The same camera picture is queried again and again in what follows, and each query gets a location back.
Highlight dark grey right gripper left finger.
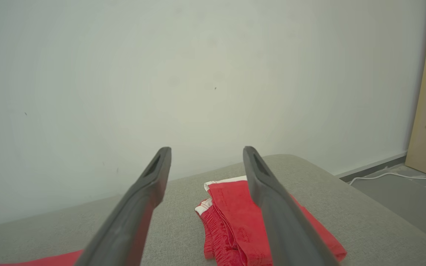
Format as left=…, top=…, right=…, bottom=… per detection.
left=73, top=147, right=172, bottom=266

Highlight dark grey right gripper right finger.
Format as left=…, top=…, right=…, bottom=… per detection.
left=243, top=146, right=341, bottom=266

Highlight red shorts with white stripe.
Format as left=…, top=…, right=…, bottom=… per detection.
left=195, top=176, right=348, bottom=266

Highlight red and white jersey shirt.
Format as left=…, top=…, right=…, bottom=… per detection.
left=0, top=250, right=84, bottom=266

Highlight grey wall baseboard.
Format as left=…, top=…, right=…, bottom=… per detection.
left=337, top=151, right=408, bottom=182

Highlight white floor cable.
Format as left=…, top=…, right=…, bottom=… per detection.
left=348, top=172, right=426, bottom=186

